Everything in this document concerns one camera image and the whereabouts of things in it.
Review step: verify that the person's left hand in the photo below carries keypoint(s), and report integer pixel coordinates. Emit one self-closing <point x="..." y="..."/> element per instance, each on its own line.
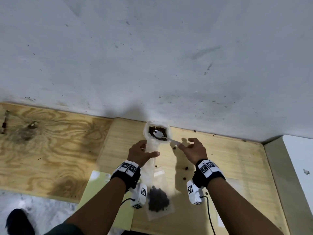
<point x="137" y="155"/>

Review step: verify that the person's right hand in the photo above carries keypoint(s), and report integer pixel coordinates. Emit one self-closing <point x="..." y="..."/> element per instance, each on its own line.
<point x="196" y="152"/>

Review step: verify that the clear zip plastic bag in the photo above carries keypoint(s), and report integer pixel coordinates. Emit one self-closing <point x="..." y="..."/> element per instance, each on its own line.
<point x="150" y="168"/>
<point x="160" y="178"/>

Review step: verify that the metal spoon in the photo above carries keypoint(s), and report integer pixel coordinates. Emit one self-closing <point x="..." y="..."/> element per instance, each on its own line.
<point x="159" y="134"/>

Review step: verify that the brown coffee beans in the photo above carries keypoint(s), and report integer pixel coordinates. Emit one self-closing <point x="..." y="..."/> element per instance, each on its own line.
<point x="164" y="130"/>

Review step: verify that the stack of plastic bags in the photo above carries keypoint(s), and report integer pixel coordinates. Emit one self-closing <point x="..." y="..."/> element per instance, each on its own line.
<point x="220" y="220"/>

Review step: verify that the person's right forearm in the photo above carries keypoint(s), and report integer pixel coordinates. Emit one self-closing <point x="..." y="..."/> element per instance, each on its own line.
<point x="237" y="210"/>

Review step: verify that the person's left forearm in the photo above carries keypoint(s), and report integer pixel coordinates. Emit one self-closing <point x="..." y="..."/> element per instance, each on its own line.
<point x="97" y="208"/>

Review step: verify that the person's dark green shirt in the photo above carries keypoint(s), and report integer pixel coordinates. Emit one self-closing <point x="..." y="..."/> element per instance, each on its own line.
<point x="63" y="230"/>

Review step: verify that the translucent plastic bowl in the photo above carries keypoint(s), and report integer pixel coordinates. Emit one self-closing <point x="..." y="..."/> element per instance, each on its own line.
<point x="145" y="134"/>

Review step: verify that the black left wristband with markers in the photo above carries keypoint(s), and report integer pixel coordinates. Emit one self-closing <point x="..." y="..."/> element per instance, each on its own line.
<point x="128" y="178"/>

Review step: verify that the black wristband with markers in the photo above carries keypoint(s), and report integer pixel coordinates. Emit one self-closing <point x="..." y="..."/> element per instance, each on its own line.
<point x="210" y="176"/>
<point x="128" y="178"/>

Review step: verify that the black right wristband with markers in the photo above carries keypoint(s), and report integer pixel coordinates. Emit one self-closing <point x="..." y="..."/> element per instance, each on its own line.
<point x="210" y="176"/>

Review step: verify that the yellow-green backing sheet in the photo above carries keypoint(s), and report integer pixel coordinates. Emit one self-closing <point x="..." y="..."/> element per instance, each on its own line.
<point x="93" y="190"/>

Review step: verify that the plywood board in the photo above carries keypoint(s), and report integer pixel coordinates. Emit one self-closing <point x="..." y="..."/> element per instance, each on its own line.
<point x="49" y="149"/>

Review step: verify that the white table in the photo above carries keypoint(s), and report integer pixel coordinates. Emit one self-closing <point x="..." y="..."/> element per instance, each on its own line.
<point x="298" y="156"/>

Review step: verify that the small grey debris piece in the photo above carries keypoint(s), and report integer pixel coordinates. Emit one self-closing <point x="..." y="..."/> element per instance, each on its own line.
<point x="306" y="171"/>

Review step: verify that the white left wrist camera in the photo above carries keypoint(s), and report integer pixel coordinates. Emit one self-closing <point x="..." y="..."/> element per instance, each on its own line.
<point x="139" y="195"/>

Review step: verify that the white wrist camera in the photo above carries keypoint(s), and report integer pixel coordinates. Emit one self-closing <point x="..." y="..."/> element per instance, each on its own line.
<point x="139" y="195"/>
<point x="194" y="193"/>

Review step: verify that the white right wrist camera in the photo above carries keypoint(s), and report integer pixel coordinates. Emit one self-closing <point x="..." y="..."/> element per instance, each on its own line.
<point x="194" y="193"/>

